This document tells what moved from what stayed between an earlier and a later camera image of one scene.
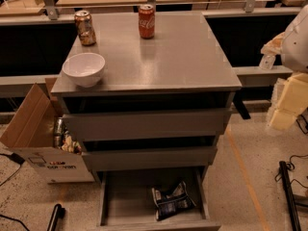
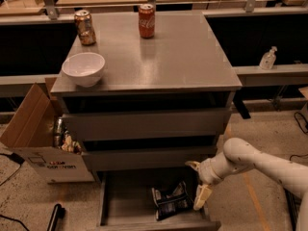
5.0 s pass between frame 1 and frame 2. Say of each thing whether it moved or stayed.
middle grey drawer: stayed
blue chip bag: stayed
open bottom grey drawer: stayed
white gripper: moved
